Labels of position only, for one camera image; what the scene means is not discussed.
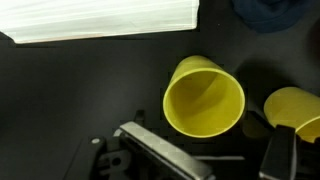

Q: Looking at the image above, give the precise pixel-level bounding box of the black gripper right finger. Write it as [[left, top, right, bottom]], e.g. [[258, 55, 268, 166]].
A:
[[259, 124, 320, 180]]

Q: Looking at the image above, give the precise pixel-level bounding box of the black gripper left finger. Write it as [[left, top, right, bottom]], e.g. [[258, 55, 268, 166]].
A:
[[64, 121, 214, 180]]

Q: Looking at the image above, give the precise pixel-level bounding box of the yellow-green plastic cup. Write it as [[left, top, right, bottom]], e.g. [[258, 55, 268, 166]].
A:
[[263, 86, 320, 144]]

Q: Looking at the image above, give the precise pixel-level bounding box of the yellow plastic cup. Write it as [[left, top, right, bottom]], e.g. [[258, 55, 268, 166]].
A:
[[162, 54, 246, 139]]

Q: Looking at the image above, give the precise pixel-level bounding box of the navy blue cloth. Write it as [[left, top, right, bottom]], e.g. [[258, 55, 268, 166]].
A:
[[231, 0, 314, 34]]

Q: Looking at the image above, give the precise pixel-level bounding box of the open white book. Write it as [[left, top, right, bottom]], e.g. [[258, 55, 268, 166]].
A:
[[0, 0, 200, 44]]

